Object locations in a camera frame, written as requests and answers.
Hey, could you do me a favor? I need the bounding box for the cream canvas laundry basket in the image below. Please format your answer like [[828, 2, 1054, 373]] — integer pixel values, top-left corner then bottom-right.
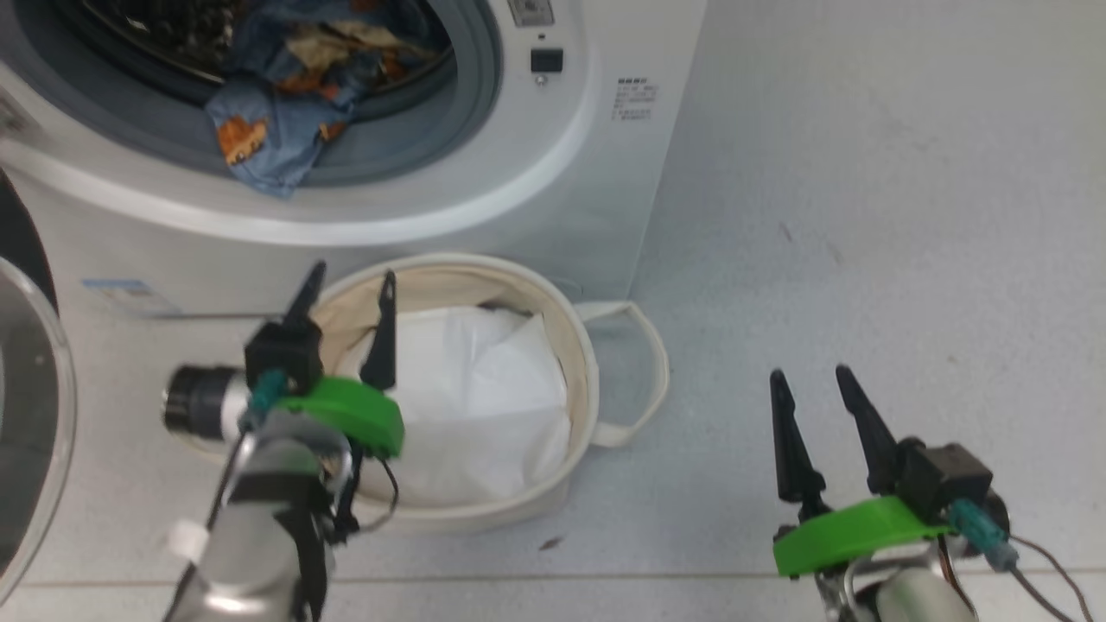
[[298, 251, 671, 533]]

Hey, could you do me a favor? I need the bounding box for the blue bear-print garment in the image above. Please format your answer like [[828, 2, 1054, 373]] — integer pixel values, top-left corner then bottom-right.
[[204, 0, 456, 200]]

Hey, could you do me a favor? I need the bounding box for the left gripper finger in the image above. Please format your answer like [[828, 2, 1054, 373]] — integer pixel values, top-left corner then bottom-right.
[[359, 270, 399, 390], [284, 261, 328, 328]]

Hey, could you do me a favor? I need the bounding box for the white cable tag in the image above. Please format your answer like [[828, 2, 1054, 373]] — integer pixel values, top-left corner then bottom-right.
[[166, 520, 212, 562]]

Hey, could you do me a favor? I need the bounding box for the blue energy label sticker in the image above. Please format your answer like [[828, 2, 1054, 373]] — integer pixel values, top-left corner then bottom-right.
[[81, 277, 180, 317]]

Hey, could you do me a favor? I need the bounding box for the washing machine glass door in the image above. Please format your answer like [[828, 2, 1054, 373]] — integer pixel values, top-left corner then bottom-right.
[[0, 168, 78, 607]]

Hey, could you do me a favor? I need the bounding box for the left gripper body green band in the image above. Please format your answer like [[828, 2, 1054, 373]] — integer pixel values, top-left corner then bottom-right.
[[276, 377, 406, 460]]

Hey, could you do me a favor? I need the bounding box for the right camera cable teal plug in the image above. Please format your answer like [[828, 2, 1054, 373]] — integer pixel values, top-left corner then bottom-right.
[[947, 498, 1095, 622]]

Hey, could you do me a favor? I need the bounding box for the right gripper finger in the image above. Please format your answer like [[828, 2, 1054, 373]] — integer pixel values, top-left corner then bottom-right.
[[768, 369, 827, 520], [835, 364, 901, 498]]

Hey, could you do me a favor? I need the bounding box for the white garment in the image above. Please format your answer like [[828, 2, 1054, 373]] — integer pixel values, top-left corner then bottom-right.
[[331, 306, 574, 510]]

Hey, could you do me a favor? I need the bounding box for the white front-load washing machine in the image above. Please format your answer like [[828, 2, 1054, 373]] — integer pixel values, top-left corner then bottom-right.
[[0, 0, 709, 322]]

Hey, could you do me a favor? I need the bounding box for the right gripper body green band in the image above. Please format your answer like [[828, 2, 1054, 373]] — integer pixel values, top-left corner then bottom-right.
[[772, 495, 952, 579]]

